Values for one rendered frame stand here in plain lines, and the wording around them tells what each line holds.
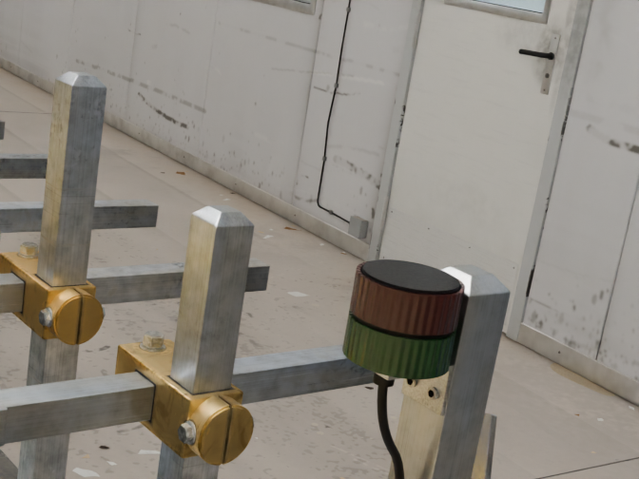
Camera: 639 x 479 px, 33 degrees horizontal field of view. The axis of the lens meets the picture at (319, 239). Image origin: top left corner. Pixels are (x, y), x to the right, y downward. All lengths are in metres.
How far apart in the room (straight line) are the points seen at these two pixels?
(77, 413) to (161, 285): 0.33
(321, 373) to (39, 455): 0.30
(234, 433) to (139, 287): 0.33
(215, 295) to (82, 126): 0.26
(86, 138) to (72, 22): 6.93
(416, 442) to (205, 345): 0.24
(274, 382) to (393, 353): 0.38
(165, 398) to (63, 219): 0.24
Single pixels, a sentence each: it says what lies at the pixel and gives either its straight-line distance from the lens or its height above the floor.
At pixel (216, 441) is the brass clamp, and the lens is 0.84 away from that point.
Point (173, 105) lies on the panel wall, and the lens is 6.49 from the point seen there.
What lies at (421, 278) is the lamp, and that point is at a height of 1.15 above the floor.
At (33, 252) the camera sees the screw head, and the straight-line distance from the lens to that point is 1.12.
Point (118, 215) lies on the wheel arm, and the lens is 1.40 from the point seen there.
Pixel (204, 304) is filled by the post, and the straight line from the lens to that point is 0.81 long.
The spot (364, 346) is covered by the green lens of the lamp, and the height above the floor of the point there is 1.11.
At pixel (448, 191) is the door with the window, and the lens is 4.49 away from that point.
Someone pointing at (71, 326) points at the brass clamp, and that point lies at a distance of 1.03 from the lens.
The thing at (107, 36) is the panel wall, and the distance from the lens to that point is 7.37.
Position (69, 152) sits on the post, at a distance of 1.01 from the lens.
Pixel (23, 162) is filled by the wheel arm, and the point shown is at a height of 0.96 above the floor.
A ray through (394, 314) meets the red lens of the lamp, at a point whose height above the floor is 1.13.
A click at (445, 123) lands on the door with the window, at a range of 4.51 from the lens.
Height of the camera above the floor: 1.31
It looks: 15 degrees down
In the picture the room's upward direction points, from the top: 9 degrees clockwise
